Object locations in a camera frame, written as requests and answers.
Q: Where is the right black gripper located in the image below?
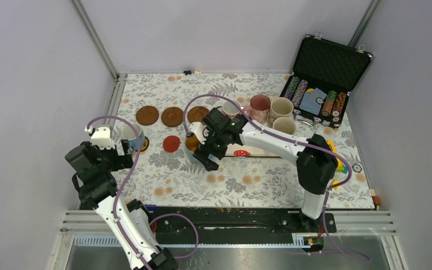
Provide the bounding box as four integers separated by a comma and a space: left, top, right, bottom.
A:
193, 127, 228, 172

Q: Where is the brown wooden coaster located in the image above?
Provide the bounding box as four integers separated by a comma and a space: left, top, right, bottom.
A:
187, 106, 209, 123
136, 106, 159, 126
161, 107, 183, 127

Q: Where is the blue floral mug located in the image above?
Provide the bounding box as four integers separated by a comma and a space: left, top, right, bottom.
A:
121, 124, 145, 152

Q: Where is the yellow inside blue mug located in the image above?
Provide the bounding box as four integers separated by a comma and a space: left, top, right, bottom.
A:
184, 136, 200, 152

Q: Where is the orange smiley coaster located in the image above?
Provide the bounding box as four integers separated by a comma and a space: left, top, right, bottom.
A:
140, 136, 150, 152

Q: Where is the pink large mug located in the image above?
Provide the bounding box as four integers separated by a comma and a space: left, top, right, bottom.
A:
243, 94, 271, 124

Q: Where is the red apple coaster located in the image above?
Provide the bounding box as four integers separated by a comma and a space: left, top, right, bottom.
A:
163, 136, 181, 153

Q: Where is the cream mug front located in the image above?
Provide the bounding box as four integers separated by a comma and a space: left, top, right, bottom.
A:
273, 117, 296, 135

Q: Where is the cream mug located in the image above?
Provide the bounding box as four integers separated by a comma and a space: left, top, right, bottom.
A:
268, 97, 294, 124
273, 117, 296, 135

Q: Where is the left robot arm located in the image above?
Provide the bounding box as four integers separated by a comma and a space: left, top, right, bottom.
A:
65, 140, 179, 269

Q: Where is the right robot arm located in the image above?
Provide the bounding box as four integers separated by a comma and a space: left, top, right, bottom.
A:
187, 108, 338, 232

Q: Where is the pink small mug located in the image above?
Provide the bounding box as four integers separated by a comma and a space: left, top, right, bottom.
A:
222, 101, 241, 119

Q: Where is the floral tablecloth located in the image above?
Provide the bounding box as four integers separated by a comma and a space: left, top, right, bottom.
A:
114, 74, 374, 209

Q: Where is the cream mug rear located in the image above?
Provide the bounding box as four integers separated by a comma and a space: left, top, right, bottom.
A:
268, 97, 294, 124

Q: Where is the blue card deck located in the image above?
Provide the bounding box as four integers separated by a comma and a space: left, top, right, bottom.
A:
299, 88, 327, 115

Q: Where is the black poker chip case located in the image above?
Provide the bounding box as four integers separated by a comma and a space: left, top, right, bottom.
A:
280, 35, 374, 128

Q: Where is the yellow triangle toy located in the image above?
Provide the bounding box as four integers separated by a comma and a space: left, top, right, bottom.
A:
327, 141, 345, 173

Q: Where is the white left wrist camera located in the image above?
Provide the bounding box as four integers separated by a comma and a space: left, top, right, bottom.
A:
85, 124, 116, 150

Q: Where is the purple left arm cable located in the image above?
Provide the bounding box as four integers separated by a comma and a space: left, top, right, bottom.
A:
85, 115, 200, 270

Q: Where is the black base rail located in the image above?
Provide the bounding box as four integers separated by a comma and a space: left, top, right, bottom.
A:
146, 205, 336, 245

